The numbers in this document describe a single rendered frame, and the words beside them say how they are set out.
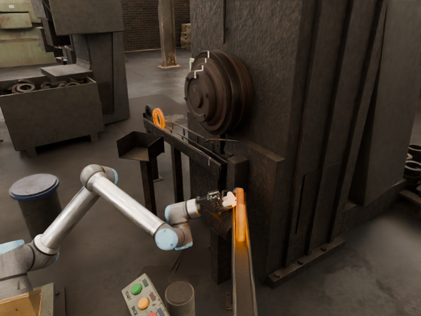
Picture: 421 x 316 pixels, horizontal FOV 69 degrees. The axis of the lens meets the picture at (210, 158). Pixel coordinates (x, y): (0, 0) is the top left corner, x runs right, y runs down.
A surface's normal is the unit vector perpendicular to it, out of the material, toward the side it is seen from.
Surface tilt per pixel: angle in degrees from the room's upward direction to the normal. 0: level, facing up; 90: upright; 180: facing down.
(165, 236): 57
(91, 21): 90
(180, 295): 0
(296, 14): 90
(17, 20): 90
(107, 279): 0
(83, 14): 90
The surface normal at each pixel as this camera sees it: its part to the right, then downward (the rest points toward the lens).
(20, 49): 0.53, 0.38
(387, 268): -0.01, -0.89
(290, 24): -0.85, 0.25
